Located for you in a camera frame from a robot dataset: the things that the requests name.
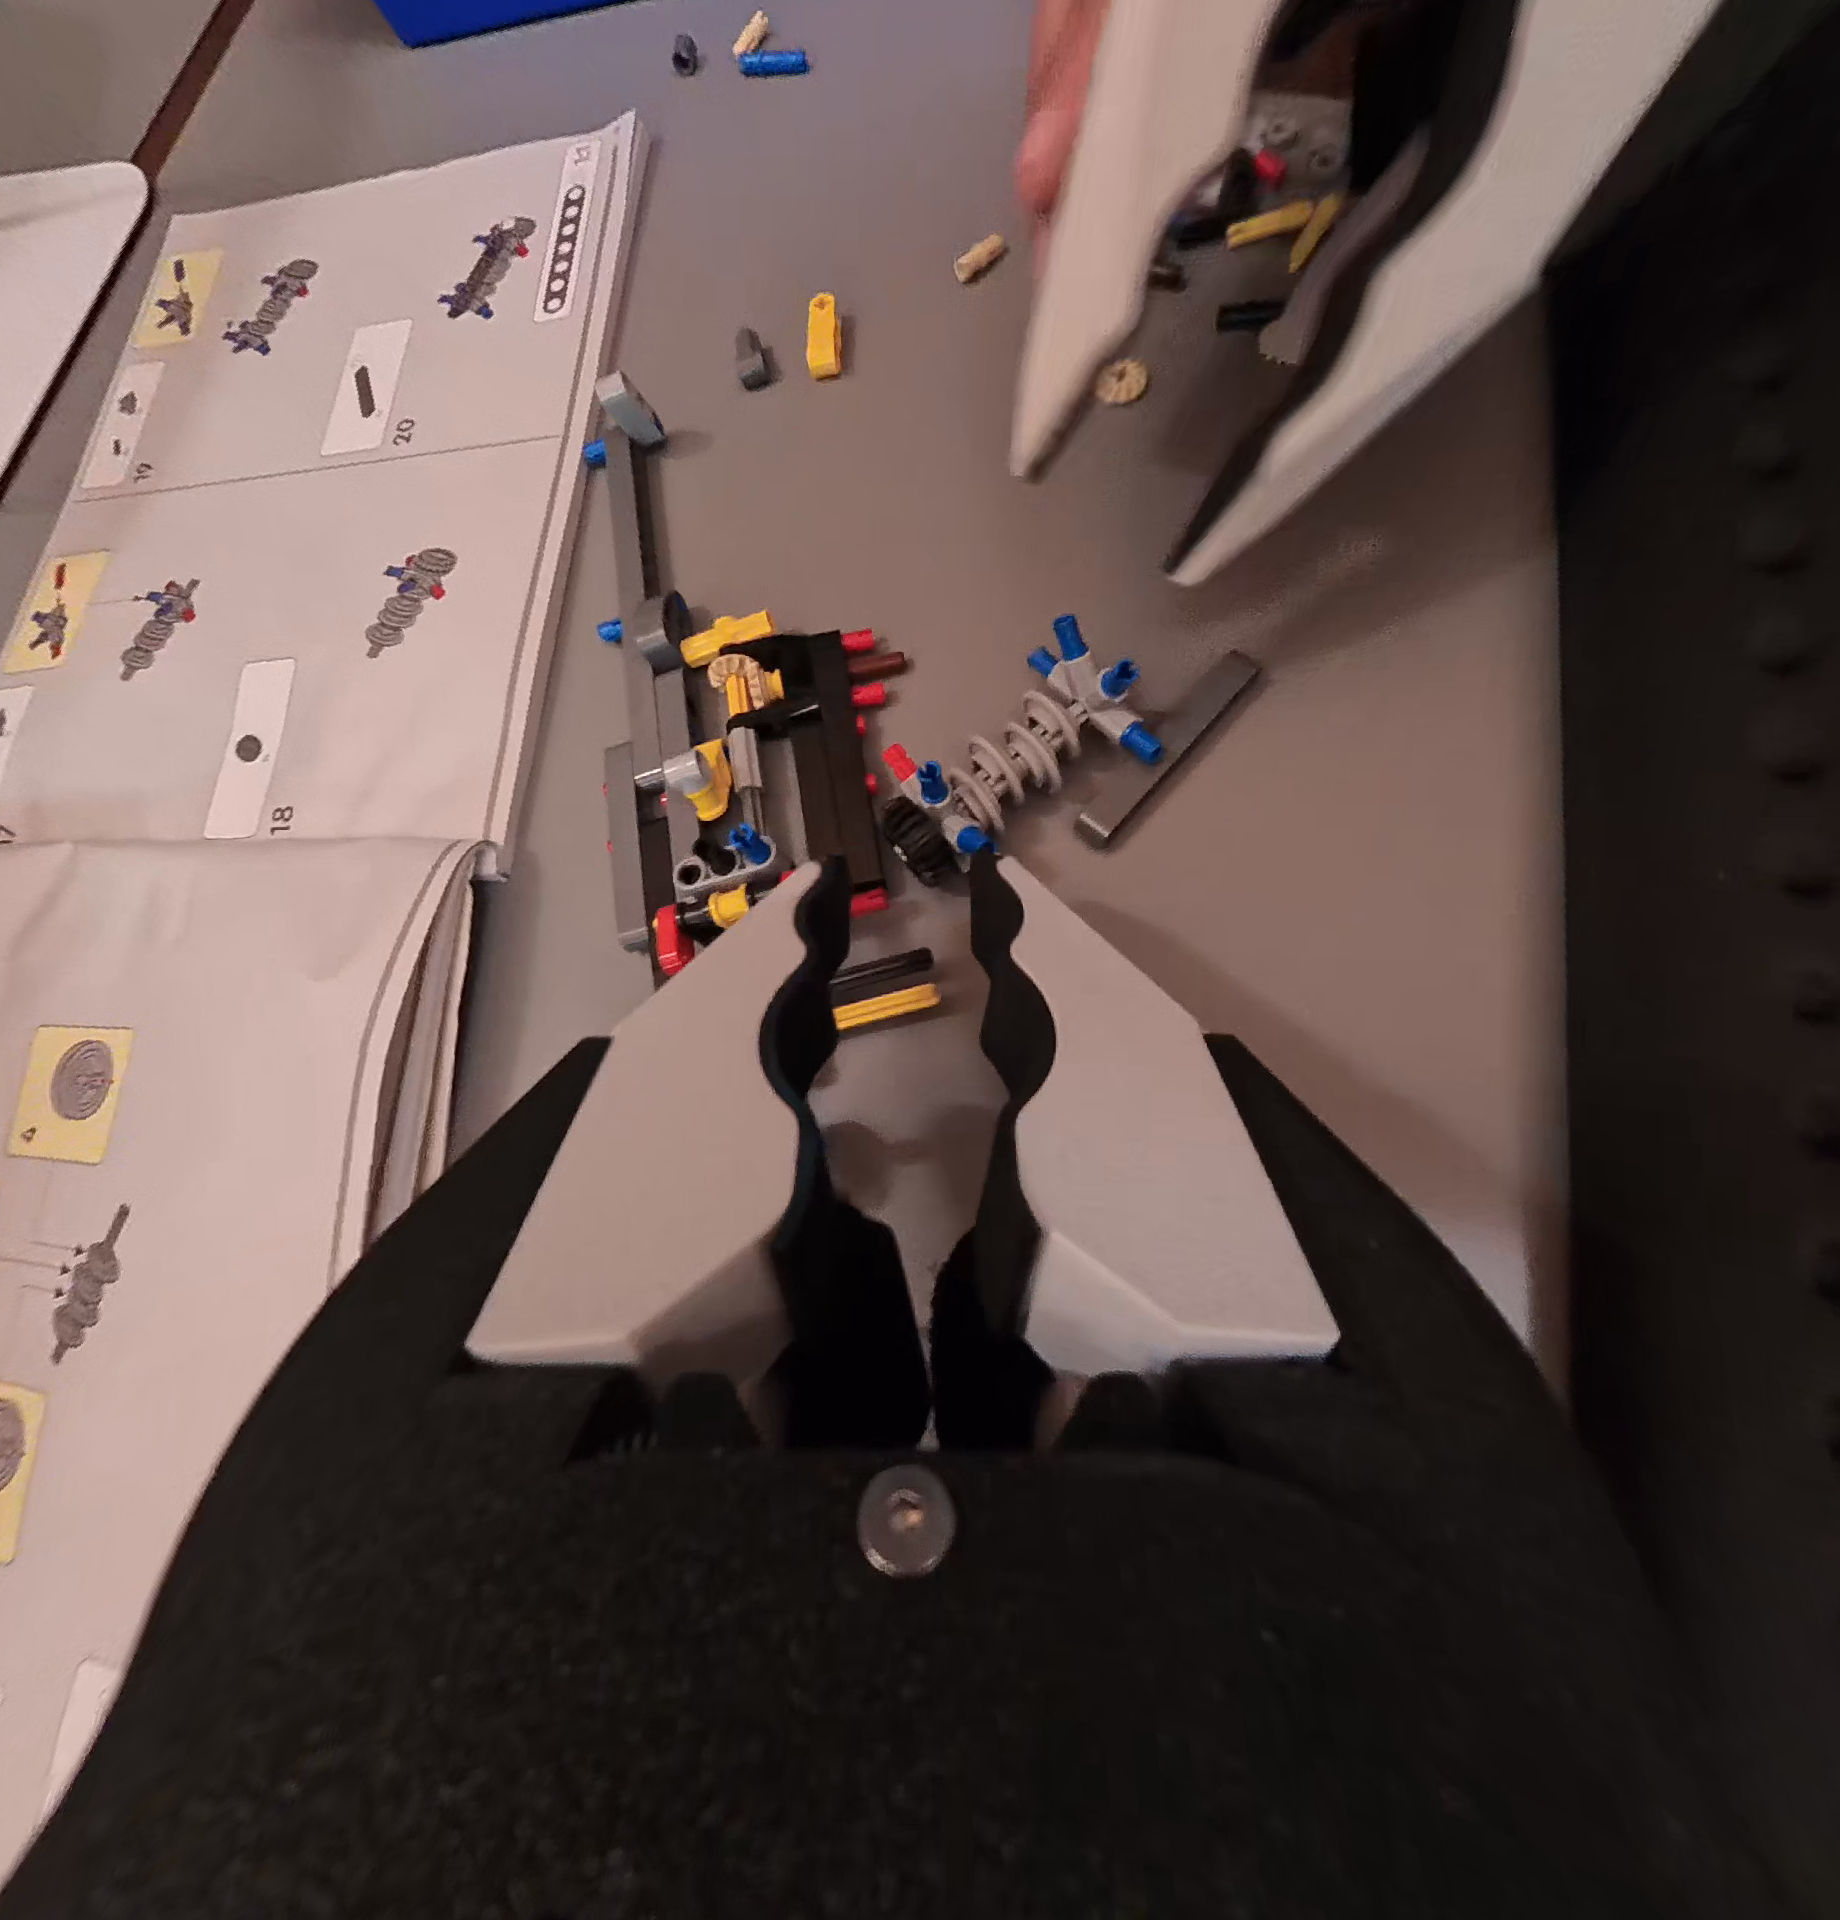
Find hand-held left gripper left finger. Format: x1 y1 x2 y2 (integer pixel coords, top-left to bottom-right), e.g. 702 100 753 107
466 857 854 1449

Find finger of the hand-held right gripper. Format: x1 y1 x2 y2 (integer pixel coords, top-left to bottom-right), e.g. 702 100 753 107
1012 0 1281 483
1163 0 1724 590

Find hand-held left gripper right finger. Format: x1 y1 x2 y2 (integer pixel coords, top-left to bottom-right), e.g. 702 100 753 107
969 856 1344 1449

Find dark grey lego beam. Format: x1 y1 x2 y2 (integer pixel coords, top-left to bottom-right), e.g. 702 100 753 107
1078 649 1262 849

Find grey lego shock absorber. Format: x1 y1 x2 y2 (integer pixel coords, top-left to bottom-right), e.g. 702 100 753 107
879 690 1085 888

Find lego instruction booklet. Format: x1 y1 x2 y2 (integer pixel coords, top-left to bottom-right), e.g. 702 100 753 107
0 111 652 1907

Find lego chassis assembly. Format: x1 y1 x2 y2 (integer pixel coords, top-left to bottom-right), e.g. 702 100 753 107
583 374 945 1037

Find person's right hand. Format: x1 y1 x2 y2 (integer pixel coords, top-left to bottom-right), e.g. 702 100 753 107
1014 0 1113 227

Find black dimpled pad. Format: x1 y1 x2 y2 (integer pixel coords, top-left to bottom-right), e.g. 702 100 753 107
1551 0 1840 1920

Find blue plastic bin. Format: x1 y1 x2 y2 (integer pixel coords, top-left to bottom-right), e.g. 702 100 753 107
372 0 667 47

